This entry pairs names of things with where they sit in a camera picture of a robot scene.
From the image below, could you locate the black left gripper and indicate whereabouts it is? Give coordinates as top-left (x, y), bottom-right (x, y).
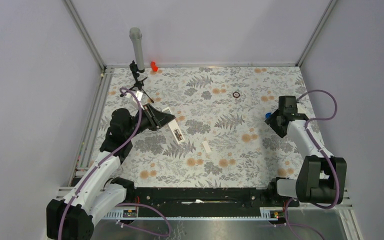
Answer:
top-left (125, 103), bottom-right (175, 140)

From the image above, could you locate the white remote control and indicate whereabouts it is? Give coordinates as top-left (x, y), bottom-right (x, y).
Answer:
top-left (167, 119), bottom-right (185, 145)

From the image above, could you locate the white battery cover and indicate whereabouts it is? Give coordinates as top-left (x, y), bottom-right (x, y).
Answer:
top-left (202, 140), bottom-right (212, 154)

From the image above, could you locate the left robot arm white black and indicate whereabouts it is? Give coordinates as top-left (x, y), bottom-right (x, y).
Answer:
top-left (46, 103), bottom-right (176, 240)

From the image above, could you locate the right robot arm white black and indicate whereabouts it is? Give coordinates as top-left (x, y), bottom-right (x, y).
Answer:
top-left (265, 95), bottom-right (347, 208)

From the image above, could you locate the blue plastic toy piece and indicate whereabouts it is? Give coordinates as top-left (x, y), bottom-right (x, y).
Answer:
top-left (265, 112), bottom-right (272, 120)

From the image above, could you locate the small orange red block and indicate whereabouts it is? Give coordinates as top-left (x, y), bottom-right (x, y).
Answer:
top-left (150, 61), bottom-right (159, 72)

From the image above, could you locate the black mini tripod stand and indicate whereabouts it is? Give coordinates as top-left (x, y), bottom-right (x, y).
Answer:
top-left (129, 60), bottom-right (155, 103)

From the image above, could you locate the floral patterned table mat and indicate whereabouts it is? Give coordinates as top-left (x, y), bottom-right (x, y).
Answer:
top-left (112, 67), bottom-right (307, 188)

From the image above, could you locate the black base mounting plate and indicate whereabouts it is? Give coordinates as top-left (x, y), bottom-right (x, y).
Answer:
top-left (124, 187), bottom-right (288, 214)

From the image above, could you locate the grey microphone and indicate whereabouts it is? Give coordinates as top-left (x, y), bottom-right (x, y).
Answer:
top-left (129, 27), bottom-right (145, 73)

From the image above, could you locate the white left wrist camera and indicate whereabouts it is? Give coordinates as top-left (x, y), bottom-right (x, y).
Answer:
top-left (134, 90), bottom-right (144, 102)

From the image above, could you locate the slotted metal cable rail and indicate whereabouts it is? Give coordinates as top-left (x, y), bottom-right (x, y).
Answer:
top-left (102, 207), bottom-right (285, 221)

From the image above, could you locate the aluminium frame post right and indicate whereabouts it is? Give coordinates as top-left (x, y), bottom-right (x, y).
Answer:
top-left (295, 0), bottom-right (338, 68)

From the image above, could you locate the aluminium frame post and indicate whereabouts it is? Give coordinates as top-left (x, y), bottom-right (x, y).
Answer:
top-left (295, 0), bottom-right (338, 68)
top-left (62, 0), bottom-right (106, 72)

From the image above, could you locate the aluminium frame post left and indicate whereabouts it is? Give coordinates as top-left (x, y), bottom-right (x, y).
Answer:
top-left (62, 0), bottom-right (106, 72)

